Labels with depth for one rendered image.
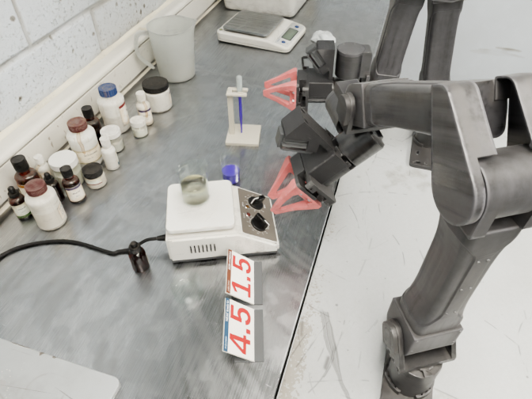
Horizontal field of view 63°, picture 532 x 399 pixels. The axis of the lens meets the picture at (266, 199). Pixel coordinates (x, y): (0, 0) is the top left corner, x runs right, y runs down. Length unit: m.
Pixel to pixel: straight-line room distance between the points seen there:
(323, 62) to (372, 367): 0.60
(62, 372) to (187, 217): 0.30
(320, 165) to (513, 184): 0.31
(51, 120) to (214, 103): 0.41
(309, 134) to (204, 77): 0.76
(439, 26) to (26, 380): 0.93
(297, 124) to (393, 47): 0.39
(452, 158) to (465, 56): 1.74
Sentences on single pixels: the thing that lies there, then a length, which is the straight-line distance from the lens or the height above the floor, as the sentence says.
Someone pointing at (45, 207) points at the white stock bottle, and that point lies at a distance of 0.92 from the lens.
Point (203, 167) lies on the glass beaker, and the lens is 0.78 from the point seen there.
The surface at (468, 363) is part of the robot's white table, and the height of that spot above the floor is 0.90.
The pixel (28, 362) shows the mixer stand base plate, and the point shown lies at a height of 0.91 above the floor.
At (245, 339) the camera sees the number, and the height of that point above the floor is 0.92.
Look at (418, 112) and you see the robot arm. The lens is 0.49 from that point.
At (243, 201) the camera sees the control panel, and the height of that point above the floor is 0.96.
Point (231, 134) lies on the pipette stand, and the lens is 1.09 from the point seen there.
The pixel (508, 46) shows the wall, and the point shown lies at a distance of 2.13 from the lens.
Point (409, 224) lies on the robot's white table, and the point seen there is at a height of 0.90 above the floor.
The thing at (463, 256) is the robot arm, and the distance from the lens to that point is 0.47.
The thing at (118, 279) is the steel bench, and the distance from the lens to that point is 0.83.
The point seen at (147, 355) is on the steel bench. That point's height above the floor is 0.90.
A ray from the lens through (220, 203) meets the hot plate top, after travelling 0.79.
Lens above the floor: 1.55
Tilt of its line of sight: 45 degrees down
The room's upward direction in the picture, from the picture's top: straight up
